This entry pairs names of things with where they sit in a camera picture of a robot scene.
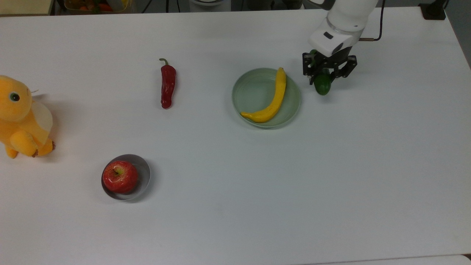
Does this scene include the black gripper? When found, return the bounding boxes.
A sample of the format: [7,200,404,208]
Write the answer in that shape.
[302,46,358,86]

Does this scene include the green cucumber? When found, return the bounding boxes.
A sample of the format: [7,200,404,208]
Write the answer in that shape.
[309,49,332,96]

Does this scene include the grey metal bowl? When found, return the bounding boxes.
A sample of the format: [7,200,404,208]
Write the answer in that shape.
[101,154,151,201]

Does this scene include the yellow banana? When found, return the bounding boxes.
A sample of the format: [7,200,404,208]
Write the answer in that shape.
[241,67,287,124]

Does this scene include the pale green plate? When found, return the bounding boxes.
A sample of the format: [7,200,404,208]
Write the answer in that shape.
[231,68,301,129]

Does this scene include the red chili pepper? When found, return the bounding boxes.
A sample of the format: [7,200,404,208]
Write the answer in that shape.
[159,58,177,110]

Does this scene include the red apple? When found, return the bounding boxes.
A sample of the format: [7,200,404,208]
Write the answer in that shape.
[103,160,139,194]

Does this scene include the clear container with vegetables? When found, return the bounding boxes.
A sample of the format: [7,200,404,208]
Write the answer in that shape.
[64,0,134,14]

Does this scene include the beige board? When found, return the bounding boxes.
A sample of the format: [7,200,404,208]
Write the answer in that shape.
[0,0,54,16]

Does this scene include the yellow plush bird toy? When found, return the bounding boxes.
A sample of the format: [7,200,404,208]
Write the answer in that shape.
[0,75,56,159]

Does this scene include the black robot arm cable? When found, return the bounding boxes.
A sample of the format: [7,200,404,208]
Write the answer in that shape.
[360,0,386,42]

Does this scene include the black clamp mount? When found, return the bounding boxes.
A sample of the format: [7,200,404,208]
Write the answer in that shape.
[418,0,448,21]

